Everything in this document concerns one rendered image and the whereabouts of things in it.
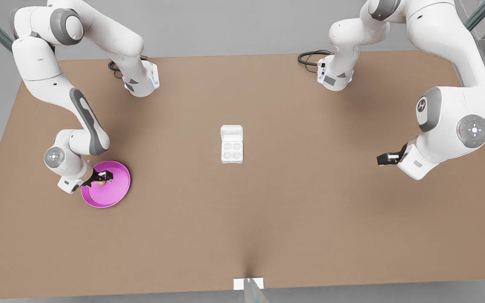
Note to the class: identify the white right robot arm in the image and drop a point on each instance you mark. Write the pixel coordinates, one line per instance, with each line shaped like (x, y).
(40, 63)

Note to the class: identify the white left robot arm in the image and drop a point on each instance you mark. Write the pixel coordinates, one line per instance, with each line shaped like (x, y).
(444, 54)

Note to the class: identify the white egg box base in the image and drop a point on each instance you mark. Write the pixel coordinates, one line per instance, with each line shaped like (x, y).
(232, 152)

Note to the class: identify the white egg box lid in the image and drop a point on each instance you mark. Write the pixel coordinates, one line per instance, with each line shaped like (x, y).
(231, 133)

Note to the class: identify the pink round tray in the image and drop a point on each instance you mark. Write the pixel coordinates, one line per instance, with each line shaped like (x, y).
(112, 191)

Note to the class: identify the white post foot plate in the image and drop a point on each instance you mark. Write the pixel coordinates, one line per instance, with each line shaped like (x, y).
(239, 284)

